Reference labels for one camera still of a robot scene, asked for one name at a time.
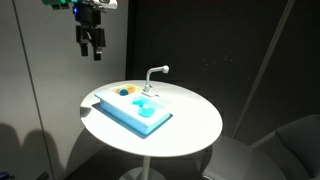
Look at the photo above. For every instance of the light blue toy sink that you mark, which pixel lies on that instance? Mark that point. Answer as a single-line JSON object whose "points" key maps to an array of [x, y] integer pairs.
{"points": [[110, 103]]}

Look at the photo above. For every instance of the small blue cup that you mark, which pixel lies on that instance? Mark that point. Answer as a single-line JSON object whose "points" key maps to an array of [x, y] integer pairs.
{"points": [[137, 102]]}

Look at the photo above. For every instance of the grey toy faucet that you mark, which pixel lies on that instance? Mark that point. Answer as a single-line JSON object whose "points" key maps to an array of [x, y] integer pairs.
{"points": [[149, 75]]}

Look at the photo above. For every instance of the round white pedestal table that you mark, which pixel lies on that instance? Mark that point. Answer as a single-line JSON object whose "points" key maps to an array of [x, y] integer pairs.
{"points": [[190, 126]]}

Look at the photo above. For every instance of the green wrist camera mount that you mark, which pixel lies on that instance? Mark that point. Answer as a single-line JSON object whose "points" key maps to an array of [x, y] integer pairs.
{"points": [[55, 3]]}

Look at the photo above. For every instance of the yellow dish rack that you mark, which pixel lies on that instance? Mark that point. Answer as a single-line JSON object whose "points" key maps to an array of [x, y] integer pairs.
{"points": [[137, 89]]}

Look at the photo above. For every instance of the blue plate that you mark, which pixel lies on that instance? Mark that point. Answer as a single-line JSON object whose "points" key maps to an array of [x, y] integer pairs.
{"points": [[147, 112]]}

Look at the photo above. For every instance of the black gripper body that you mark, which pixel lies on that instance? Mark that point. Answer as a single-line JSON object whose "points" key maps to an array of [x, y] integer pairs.
{"points": [[89, 20]]}

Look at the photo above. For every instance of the blue mug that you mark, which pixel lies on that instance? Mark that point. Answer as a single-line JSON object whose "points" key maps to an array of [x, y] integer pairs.
{"points": [[124, 92]]}

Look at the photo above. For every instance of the grey diagonal pole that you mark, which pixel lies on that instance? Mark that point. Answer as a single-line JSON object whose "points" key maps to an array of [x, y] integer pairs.
{"points": [[263, 66]]}

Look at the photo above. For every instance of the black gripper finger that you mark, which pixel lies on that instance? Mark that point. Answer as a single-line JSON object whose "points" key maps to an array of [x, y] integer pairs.
{"points": [[84, 50], [97, 54]]}

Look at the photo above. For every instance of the grey armchair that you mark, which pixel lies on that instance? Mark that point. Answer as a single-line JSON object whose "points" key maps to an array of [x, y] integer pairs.
{"points": [[293, 146]]}

